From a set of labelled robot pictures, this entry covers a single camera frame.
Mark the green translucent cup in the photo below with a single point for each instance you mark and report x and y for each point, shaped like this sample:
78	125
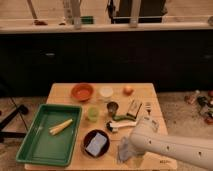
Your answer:
93	114

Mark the yellow onion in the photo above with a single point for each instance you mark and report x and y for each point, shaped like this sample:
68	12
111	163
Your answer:
128	90

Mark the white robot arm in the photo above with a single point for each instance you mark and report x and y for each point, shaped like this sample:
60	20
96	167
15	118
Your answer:
145	138

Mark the small metal cup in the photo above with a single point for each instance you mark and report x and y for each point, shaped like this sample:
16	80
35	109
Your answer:
112	108

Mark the green plastic tray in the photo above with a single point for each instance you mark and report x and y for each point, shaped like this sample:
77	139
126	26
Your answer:
40	146

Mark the green pepper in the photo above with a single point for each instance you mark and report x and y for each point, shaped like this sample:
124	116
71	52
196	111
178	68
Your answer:
122	117

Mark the blue grey towel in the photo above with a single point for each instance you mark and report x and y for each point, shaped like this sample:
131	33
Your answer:
126	150

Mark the black tripod stand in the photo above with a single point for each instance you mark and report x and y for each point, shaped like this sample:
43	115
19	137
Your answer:
20	110

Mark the wooden table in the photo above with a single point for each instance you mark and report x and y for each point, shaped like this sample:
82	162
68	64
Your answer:
60	93

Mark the blue sponge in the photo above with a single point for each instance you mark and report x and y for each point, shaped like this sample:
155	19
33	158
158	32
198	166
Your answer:
96	144

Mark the silver fork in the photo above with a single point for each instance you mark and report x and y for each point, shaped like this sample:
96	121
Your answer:
148	107

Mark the dark brown bowl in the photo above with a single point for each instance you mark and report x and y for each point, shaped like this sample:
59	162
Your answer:
90	136

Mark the white cup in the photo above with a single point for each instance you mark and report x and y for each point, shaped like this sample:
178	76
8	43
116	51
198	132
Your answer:
106	93

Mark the metal grater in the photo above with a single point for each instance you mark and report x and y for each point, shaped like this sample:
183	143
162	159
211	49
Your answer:
134	108

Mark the red orange bowl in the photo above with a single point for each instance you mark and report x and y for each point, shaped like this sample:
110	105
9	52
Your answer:
82	91

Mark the yellow corn cob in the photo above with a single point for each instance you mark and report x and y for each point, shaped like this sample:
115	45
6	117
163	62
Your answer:
58	128

